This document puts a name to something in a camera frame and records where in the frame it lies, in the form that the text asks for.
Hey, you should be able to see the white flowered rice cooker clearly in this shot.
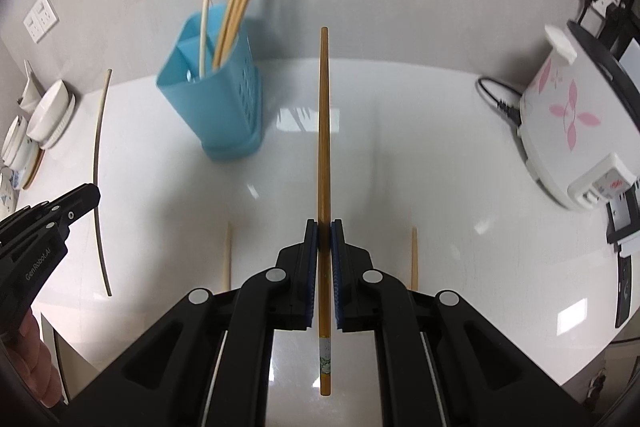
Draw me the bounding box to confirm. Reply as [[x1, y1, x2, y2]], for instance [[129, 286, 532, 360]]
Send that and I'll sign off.
[[517, 24, 640, 212]]

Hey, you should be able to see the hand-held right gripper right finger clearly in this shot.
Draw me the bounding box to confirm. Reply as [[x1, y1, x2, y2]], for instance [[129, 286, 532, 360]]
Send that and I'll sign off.
[[330, 218, 597, 427]]

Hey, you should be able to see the brown chopstick with printed end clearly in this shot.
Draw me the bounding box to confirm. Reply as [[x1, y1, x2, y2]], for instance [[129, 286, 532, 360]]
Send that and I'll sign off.
[[316, 27, 335, 398]]

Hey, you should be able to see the pale grey chopstick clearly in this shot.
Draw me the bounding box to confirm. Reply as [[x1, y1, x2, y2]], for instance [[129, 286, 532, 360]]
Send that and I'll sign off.
[[93, 68, 113, 298]]

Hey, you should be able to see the white ceramic cup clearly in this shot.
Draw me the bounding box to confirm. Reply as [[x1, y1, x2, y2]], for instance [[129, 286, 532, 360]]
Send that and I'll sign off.
[[19, 59, 43, 112]]

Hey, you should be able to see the person's left hand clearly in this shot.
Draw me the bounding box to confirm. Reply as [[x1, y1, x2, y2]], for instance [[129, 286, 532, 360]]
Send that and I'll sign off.
[[4, 307, 67, 406]]

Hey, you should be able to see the black and white appliance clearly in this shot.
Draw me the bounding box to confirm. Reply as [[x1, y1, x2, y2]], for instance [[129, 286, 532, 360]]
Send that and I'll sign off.
[[606, 192, 640, 329]]

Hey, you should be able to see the black power cable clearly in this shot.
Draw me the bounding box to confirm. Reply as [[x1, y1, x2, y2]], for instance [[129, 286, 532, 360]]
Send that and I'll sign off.
[[477, 77, 523, 128]]

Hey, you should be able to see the cream chopstick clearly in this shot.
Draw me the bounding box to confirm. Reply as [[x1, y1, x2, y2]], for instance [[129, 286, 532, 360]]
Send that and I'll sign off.
[[198, 0, 217, 78]]

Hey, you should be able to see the white bowl with dark rim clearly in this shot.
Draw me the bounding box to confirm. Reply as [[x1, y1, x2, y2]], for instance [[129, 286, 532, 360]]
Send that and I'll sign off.
[[0, 114, 40, 170]]

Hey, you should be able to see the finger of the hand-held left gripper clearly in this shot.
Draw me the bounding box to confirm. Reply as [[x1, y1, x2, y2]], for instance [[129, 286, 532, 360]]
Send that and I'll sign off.
[[46, 183, 102, 236], [0, 204, 57, 241]]

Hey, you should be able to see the white ribbed lid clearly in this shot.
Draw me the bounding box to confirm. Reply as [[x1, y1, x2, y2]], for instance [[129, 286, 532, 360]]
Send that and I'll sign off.
[[40, 93, 77, 151]]

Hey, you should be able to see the wooden coaster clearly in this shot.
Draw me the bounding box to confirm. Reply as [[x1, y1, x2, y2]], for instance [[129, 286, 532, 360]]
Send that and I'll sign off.
[[22, 147, 43, 190]]

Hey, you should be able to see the blue plastic utensil holder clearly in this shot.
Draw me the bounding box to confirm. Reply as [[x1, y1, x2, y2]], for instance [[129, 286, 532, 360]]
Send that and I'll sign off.
[[156, 4, 263, 162]]

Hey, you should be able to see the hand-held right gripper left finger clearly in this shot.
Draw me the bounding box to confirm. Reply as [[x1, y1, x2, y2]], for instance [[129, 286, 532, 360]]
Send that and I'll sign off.
[[70, 218, 321, 427]]

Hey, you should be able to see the large white bowl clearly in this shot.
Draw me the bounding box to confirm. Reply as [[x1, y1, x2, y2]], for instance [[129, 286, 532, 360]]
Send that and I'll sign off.
[[26, 79, 71, 140]]

